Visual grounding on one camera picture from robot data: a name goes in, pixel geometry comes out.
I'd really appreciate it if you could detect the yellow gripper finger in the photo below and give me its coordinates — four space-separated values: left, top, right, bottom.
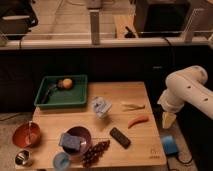
162 112 176 129

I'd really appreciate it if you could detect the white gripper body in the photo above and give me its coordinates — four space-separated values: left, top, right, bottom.
157 90 183 113

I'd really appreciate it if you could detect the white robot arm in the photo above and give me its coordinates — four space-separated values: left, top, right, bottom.
158 65 213 129

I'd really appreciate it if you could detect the blue box on floor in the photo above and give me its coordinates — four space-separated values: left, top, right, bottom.
161 135 179 155

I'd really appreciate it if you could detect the wooden cutting board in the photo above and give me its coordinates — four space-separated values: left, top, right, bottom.
15 81 167 171

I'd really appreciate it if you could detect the white plastic cup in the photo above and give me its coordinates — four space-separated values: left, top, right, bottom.
92 97 112 119

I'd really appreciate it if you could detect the red grape bunch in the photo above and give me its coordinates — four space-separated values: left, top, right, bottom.
82 140 110 167

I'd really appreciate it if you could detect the purple bowl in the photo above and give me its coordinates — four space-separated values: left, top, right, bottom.
63 126 92 157

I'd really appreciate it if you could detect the orange fruit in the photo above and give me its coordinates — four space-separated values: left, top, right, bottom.
62 78 73 89

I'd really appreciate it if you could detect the blue sponge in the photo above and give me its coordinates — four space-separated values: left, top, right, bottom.
59 133 81 151

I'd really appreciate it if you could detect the light blue cup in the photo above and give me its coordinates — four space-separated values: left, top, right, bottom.
53 152 70 171

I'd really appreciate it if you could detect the green plastic tray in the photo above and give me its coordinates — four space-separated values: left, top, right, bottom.
34 75 88 110

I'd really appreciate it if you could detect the metal spoon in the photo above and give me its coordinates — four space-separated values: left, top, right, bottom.
28 121 32 144

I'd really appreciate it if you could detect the orange red bowl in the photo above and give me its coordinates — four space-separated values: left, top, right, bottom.
12 122 41 148

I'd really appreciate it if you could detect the small steel cup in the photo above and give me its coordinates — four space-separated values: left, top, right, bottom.
15 150 33 167

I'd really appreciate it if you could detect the black handled brush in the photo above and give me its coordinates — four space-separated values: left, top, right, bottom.
41 80 63 104

